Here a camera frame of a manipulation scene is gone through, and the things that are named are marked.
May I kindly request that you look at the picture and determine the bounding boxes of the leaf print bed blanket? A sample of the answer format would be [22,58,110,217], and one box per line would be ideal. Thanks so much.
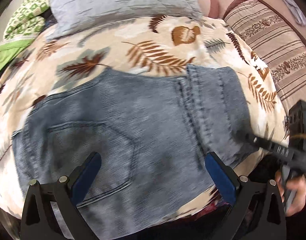
[0,16,288,217]

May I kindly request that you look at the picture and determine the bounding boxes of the grey quilted pillow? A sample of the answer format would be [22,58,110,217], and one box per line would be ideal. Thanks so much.
[47,0,203,40]

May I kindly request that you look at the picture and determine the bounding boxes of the person right hand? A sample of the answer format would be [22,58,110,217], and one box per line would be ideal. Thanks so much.
[275,171,306,217]

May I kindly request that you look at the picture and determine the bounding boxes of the blue denim jeans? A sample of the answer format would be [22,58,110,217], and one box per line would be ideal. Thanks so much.
[12,65,254,239]

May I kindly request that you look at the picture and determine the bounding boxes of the striped beige pillow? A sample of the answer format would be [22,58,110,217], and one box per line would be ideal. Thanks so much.
[224,0,306,109]

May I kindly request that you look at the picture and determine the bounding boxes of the green patterned blanket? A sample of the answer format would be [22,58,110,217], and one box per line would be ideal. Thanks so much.
[0,0,50,70]

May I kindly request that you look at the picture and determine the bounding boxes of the pink cushion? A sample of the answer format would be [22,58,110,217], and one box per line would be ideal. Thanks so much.
[197,0,220,18]

